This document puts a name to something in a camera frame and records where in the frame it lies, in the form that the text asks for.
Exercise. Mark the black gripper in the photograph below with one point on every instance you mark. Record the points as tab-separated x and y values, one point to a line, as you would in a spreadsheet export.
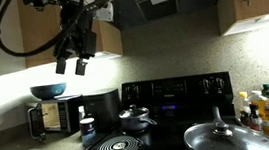
80	39

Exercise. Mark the black pot with glass lid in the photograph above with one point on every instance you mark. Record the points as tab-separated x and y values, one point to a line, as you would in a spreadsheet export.
135	119

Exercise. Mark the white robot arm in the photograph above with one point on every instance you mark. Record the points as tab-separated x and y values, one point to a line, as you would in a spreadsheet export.
100	10

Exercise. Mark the blue bowl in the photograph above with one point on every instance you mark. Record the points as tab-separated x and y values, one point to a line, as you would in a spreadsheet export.
48	91

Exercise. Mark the silver microwave oven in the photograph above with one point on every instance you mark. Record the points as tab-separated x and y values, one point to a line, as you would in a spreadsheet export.
59	114

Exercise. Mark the black air fryer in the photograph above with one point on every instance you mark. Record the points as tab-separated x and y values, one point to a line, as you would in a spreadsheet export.
104	107

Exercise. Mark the wooden upper cabinet left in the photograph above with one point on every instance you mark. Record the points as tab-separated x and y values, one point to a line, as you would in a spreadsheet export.
57	30

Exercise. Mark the blue white salt canister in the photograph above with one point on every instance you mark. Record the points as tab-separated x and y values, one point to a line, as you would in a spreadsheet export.
87	130

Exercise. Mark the front left coil burner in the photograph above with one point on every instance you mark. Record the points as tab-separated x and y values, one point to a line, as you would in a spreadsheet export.
121	143

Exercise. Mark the black electric stove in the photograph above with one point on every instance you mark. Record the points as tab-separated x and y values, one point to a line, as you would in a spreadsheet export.
176	104

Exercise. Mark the black range hood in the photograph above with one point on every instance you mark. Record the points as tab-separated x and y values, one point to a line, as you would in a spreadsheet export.
163	0

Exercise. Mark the black frying pan with lid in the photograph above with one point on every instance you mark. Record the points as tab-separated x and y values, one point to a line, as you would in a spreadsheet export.
217	135

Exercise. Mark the yellow cap oil bottle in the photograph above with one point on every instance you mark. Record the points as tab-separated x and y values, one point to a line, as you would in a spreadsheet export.
244	109

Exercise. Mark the dark sauce bottle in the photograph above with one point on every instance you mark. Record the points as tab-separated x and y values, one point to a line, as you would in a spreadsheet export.
255	119

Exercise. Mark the green cap bottle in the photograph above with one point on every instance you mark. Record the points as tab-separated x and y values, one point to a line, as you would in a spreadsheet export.
265	90

